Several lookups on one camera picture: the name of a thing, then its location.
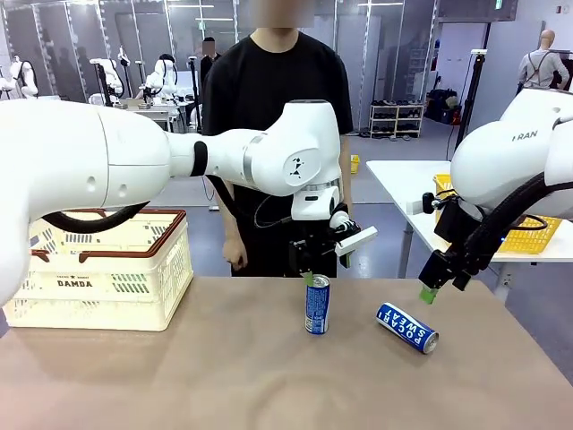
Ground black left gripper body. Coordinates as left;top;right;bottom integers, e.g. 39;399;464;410
306;222;344;269

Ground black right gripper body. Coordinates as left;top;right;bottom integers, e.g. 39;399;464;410
433;196;483;256

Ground blue drink can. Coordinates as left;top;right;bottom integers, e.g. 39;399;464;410
304;273;331;336

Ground blue Pocari Sweat can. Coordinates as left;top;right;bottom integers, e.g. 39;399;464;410
375;302;440;356

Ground person's left forearm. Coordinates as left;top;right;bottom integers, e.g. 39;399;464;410
341;169;355;220

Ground person's right forearm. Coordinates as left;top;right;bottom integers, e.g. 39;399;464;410
221;184;245;245

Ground large yellow plastic basket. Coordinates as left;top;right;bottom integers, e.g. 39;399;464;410
432;173;563;255

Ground cream plastic shopping basket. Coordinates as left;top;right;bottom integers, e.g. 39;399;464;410
2;208;194;332

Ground person's right hand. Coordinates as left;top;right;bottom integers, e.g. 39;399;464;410
222;236;249;271

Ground white side table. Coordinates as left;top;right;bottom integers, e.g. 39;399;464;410
365;159;573;281

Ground black bags pile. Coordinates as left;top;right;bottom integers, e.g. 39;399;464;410
424;88;460;125

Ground white shoe rack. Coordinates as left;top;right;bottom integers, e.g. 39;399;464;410
369;103;425;139

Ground black tripod with white light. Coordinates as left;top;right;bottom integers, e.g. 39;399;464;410
452;49;488;149

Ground person in black t-shirt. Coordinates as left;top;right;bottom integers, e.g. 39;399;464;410
201;0;355;279

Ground mannequin with grey apron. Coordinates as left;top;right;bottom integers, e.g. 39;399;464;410
517;30;572;93

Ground background person in black jacket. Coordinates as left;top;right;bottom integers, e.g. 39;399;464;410
200;38;224;89

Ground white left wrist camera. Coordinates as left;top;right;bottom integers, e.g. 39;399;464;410
334;226;379;257

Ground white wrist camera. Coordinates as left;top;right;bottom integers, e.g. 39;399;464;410
406;192;449;216
334;226;379;257

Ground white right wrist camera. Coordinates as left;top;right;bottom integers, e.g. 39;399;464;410
406;192;449;216

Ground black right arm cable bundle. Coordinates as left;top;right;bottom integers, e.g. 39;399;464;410
465;172;573;271

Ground brown basket handle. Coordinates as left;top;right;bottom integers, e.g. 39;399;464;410
30;208;108;263
78;208;188;264

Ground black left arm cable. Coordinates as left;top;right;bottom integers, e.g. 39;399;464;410
42;175;296;235

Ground black camera stand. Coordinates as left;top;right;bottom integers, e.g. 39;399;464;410
96;62;114;108

